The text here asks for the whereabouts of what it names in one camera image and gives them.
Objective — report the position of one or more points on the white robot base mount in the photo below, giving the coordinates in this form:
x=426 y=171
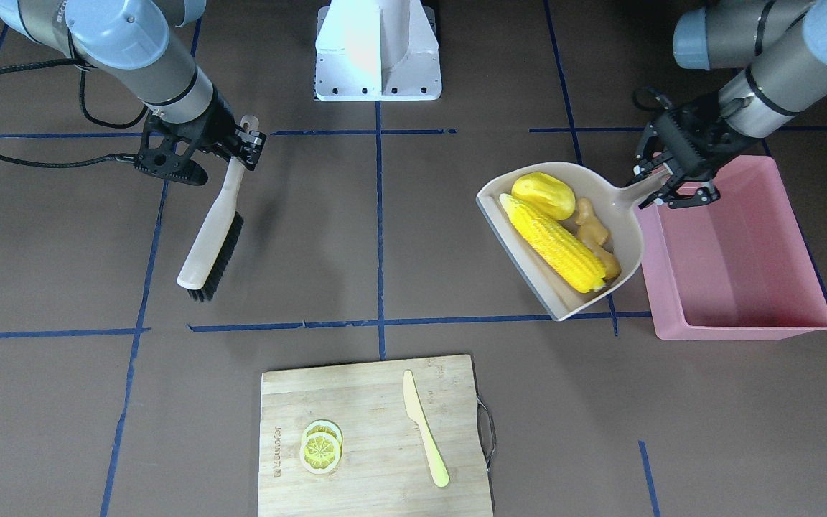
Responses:
x=377 y=51

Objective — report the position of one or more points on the brown ginger root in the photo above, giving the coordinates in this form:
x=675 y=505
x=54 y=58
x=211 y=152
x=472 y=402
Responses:
x=594 y=235

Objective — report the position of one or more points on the beige plastic dustpan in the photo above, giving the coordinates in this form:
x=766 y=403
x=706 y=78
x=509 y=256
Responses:
x=613 y=207

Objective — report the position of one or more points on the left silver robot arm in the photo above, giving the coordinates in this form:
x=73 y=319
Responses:
x=779 y=49

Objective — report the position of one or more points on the pink plastic bin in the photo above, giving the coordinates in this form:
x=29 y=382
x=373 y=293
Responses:
x=736 y=269

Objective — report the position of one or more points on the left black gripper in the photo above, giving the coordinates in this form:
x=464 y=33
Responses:
x=701 y=138

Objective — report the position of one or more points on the yellow corn cob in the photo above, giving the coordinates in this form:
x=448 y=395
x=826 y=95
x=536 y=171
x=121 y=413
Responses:
x=561 y=250

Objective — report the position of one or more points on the yellow lemon fruit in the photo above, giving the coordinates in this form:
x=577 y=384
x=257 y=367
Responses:
x=546 y=193

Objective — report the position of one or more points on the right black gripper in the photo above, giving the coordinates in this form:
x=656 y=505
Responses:
x=217 y=123

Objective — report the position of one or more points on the lemon slice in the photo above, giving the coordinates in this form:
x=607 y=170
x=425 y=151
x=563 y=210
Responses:
x=321 y=447

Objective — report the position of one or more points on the wooden cutting board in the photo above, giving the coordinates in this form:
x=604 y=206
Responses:
x=383 y=470

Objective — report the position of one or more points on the beige brush black bristles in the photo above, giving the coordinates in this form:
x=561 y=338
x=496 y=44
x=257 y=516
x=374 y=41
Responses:
x=213 y=247

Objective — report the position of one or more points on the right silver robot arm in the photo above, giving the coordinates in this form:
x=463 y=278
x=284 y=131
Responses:
x=133 y=41

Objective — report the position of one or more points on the yellow plastic knife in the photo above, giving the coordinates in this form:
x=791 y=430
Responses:
x=415 y=412

